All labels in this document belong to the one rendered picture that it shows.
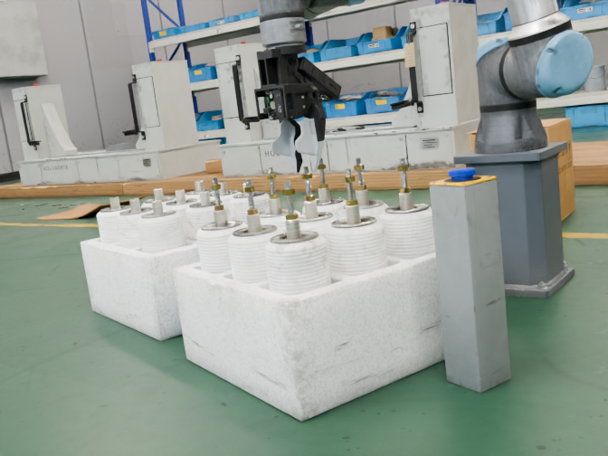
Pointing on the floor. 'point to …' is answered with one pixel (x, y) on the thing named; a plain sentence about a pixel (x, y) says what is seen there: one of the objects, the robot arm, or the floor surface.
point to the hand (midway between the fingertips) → (308, 164)
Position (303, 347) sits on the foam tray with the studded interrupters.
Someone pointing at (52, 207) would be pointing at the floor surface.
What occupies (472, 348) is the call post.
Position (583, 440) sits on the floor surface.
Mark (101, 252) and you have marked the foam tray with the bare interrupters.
